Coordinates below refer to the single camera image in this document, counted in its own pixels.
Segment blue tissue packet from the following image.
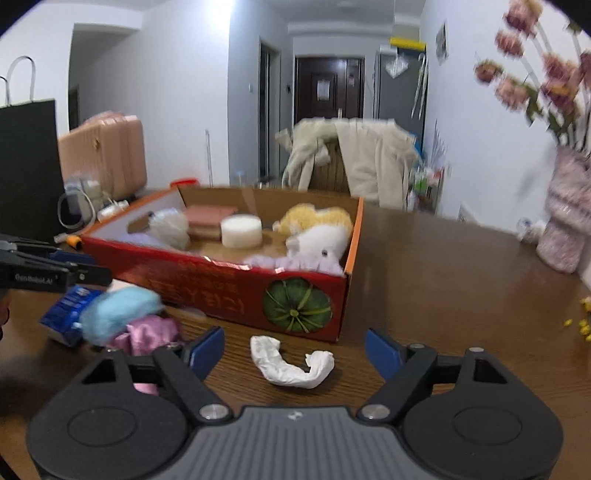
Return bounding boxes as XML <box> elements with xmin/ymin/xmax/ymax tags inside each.
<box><xmin>39</xmin><ymin>285</ymin><xmax>105</xmax><ymax>347</ymax></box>

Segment black paper bag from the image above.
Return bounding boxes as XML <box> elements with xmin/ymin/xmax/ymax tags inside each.
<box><xmin>0</xmin><ymin>56</ymin><xmax>65</xmax><ymax>232</ymax></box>

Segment pink suitcase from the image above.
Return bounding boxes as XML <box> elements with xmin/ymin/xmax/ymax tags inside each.
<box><xmin>58</xmin><ymin>111</ymin><xmax>147</xmax><ymax>201</ymax></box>

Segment brown rectangular sponge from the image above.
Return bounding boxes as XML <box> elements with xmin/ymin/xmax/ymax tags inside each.
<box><xmin>184</xmin><ymin>204</ymin><xmax>238</xmax><ymax>241</ymax></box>

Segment yellow white plush toy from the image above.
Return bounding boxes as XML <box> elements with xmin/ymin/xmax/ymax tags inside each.
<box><xmin>272</xmin><ymin>203</ymin><xmax>354</xmax><ymax>272</ymax></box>

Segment light blue fluffy cloth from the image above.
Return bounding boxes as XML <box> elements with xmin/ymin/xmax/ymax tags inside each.
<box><xmin>79</xmin><ymin>286</ymin><xmax>163</xmax><ymax>347</ymax></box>

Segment white plug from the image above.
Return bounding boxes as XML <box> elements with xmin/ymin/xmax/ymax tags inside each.
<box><xmin>97</xmin><ymin>199</ymin><xmax>130</xmax><ymax>220</ymax></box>

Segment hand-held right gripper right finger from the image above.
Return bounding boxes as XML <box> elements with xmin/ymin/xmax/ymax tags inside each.
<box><xmin>358</xmin><ymin>328</ymin><xmax>514</xmax><ymax>424</ymax></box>

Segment wall picture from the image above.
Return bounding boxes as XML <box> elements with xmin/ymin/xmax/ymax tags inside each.
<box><xmin>435</xmin><ymin>19</ymin><xmax>450</xmax><ymax>63</ymax></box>

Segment purple fluffy headband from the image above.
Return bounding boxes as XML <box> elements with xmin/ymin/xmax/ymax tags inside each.
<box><xmin>242</xmin><ymin>253</ymin><xmax>345</xmax><ymax>278</ymax></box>

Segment clear plastic bag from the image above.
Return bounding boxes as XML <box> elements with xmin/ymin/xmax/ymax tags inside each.
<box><xmin>384</xmin><ymin>53</ymin><xmax>409</xmax><ymax>78</ymax></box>

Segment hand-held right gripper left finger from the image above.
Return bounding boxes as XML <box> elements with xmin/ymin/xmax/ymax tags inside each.
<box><xmin>69</xmin><ymin>325</ymin><xmax>234</xmax><ymax>426</ymax></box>

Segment beige jacket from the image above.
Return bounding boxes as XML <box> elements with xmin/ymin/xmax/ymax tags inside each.
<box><xmin>276</xmin><ymin>117</ymin><xmax>416</xmax><ymax>210</ymax></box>

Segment dried pink roses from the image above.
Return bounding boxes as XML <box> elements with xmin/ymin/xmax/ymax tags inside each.
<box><xmin>475</xmin><ymin>0</ymin><xmax>591</xmax><ymax>148</ymax></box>

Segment small clear glass item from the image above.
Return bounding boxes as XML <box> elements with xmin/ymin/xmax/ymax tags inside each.
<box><xmin>516</xmin><ymin>218</ymin><xmax>548</xmax><ymax>243</ymax></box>

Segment grey refrigerator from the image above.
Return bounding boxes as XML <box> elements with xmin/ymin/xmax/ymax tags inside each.
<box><xmin>375</xmin><ymin>44</ymin><xmax>428</xmax><ymax>139</ymax></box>

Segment white device with cable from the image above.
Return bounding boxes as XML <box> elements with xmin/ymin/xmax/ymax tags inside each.
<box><xmin>58</xmin><ymin>178</ymin><xmax>114</xmax><ymax>230</ymax></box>

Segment clear umbrella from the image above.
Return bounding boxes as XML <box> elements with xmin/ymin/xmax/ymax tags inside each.
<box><xmin>412</xmin><ymin>53</ymin><xmax>429</xmax><ymax>118</ymax></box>

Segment red cardboard box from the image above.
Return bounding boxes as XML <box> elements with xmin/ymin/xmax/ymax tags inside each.
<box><xmin>79</xmin><ymin>184</ymin><xmax>365</xmax><ymax>343</ymax></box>

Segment wooden chair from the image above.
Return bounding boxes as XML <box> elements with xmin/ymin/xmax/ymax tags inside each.
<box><xmin>308</xmin><ymin>138</ymin><xmax>352</xmax><ymax>193</ymax></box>

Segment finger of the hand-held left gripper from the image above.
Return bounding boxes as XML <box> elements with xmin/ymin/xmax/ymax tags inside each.
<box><xmin>0</xmin><ymin>234</ymin><xmax>95</xmax><ymax>267</ymax></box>
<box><xmin>69</xmin><ymin>265</ymin><xmax>113</xmax><ymax>287</ymax></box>

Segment dark side door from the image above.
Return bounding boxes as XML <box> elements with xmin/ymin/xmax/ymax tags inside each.
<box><xmin>259</xmin><ymin>41</ymin><xmax>281</xmax><ymax>181</ymax></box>

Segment clutter of bottles by wall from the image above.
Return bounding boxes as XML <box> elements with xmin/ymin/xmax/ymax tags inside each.
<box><xmin>409</xmin><ymin>157</ymin><xmax>451</xmax><ymax>213</ymax></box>

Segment scattered yellow petals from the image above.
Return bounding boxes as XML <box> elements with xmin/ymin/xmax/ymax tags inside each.
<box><xmin>564</xmin><ymin>298</ymin><xmax>591</xmax><ymax>342</ymax></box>

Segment dark brown entrance door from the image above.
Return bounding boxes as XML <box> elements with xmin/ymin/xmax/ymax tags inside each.
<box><xmin>294</xmin><ymin>55</ymin><xmax>365</xmax><ymax>125</ymax></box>

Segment white mesh bath puff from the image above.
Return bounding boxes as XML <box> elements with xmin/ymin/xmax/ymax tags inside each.
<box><xmin>148</xmin><ymin>208</ymin><xmax>191</xmax><ymax>250</ymax></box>

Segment crumpled white tissue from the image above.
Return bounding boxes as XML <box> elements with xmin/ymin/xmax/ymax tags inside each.
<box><xmin>249</xmin><ymin>335</ymin><xmax>334</xmax><ymax>388</ymax></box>

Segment pink textured vase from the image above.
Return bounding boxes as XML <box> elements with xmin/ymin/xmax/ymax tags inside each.
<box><xmin>536</xmin><ymin>147</ymin><xmax>591</xmax><ymax>274</ymax></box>

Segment purple satin scrunchie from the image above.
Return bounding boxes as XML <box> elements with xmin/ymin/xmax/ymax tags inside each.
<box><xmin>111</xmin><ymin>315</ymin><xmax>185</xmax><ymax>398</ymax></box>

